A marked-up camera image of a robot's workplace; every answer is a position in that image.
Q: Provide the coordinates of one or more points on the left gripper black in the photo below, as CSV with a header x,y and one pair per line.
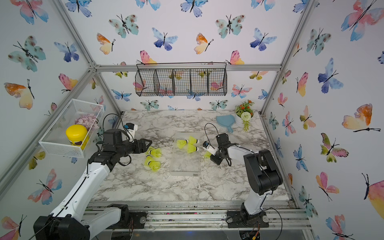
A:
x,y
142,144

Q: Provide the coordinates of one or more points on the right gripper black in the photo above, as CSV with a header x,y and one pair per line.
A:
x,y
217,161

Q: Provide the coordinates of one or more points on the yellow shuttlecock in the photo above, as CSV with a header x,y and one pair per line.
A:
x,y
192,149
193,141
207,155
157,153
182,143
152,163

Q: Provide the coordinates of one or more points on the translucent plastic storage box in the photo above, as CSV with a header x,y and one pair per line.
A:
x,y
182,163

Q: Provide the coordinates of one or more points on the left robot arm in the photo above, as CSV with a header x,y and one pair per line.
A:
x,y
66,221

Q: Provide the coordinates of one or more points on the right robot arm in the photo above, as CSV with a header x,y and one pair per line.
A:
x,y
263,176

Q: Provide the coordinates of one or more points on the light blue dustpan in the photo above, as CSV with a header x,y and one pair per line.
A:
x,y
226,122

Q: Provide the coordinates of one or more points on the white potted artificial plant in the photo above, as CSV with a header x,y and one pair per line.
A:
x,y
245,114

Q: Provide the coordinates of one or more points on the pink flower ball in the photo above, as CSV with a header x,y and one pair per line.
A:
x,y
89,121

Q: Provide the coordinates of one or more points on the yellow lidded jar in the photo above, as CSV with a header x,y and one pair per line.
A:
x,y
78,136

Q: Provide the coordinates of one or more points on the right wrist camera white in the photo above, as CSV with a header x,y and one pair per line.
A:
x,y
209,148

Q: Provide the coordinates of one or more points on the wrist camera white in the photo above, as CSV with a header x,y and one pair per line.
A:
x,y
209,148
131,129

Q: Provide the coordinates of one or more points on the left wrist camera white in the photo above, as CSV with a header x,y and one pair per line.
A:
x,y
131,129

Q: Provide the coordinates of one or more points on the white mesh wall basket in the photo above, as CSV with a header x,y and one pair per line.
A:
x,y
55,141

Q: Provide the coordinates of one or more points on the black wire wall basket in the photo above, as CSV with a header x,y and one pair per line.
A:
x,y
181,79

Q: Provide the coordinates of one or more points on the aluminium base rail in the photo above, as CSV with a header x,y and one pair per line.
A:
x,y
212,215

